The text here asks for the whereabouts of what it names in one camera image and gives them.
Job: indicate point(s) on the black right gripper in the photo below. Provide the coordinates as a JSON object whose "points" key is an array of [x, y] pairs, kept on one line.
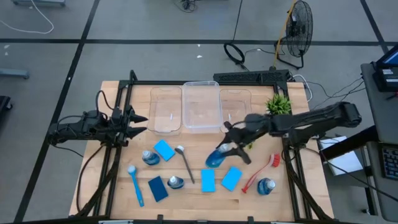
{"points": [[248, 127]]}

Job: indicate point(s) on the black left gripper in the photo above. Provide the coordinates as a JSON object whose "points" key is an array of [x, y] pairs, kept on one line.
{"points": [[122, 124]]}

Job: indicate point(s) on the blue dish soap bottle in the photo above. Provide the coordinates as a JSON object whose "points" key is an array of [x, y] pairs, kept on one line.
{"points": [[150, 158], [175, 183], [214, 158], [265, 186]]}

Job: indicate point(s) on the yellow-green dish brush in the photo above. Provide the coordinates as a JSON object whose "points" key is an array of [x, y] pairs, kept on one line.
{"points": [[249, 145]]}

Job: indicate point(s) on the light blue sponge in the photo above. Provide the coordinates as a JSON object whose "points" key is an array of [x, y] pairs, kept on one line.
{"points": [[208, 180], [232, 178], [164, 150]]}

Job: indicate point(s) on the red dish brush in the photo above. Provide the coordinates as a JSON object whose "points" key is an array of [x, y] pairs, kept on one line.
{"points": [[258, 174]]}

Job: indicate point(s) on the grey dish brush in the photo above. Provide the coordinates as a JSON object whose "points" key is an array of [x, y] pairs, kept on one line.
{"points": [[186, 165]]}

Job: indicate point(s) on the blue dish brush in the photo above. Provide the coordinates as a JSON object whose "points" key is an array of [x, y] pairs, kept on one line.
{"points": [[136, 186]]}

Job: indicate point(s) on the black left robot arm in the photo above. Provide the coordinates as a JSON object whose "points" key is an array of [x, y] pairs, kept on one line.
{"points": [[77, 126]]}

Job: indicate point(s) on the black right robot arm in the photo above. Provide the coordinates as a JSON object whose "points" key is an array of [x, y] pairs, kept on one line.
{"points": [[326, 116]]}

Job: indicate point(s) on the clear shallow plastic bin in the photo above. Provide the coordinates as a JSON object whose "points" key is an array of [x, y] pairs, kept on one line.
{"points": [[234, 102], [164, 109]]}

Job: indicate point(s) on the clear tall plastic bin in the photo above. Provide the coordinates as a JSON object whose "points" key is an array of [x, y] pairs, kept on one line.
{"points": [[202, 105]]}

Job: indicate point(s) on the green plant in white pot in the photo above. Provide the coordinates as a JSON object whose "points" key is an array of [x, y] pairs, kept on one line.
{"points": [[278, 105]]}

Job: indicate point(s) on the dark blue sponge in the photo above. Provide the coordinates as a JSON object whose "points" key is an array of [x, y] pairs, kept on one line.
{"points": [[158, 188]]}

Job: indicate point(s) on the black desk crossbar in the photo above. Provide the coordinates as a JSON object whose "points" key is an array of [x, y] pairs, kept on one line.
{"points": [[348, 143]]}

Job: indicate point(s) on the grey furniture foot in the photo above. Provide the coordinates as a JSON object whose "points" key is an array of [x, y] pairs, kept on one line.
{"points": [[14, 74]]}

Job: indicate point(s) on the black floor fan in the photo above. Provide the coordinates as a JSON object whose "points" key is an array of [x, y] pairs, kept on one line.
{"points": [[300, 29]]}

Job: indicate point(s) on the grey desk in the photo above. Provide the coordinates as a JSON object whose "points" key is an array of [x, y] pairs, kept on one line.
{"points": [[373, 109]]}

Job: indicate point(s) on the grey furniture base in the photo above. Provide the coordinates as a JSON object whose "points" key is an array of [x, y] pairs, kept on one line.
{"points": [[37, 2]]}

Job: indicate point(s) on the black keyboard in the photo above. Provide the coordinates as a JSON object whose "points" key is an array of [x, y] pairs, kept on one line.
{"points": [[390, 163]]}

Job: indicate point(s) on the black laptop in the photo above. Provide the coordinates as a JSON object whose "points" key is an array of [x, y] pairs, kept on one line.
{"points": [[387, 74]]}

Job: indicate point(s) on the black aluminium table frame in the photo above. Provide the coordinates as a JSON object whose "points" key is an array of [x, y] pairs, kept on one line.
{"points": [[143, 82]]}

